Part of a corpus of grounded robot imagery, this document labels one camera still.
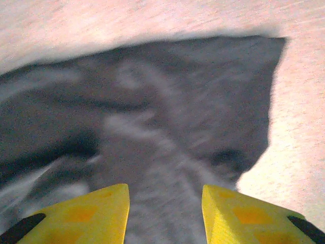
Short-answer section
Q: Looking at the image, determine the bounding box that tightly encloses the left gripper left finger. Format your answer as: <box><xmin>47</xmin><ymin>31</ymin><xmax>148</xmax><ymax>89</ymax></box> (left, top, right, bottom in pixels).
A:
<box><xmin>0</xmin><ymin>183</ymin><xmax>129</xmax><ymax>244</ymax></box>

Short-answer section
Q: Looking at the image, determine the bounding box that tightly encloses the grey t-shirt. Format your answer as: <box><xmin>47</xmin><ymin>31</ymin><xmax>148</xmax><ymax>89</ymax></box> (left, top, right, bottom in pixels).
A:
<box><xmin>0</xmin><ymin>35</ymin><xmax>287</xmax><ymax>244</ymax></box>

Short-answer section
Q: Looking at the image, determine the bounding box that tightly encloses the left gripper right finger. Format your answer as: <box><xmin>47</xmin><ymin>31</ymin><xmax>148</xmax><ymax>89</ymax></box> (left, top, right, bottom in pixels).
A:
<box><xmin>202</xmin><ymin>184</ymin><xmax>325</xmax><ymax>244</ymax></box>

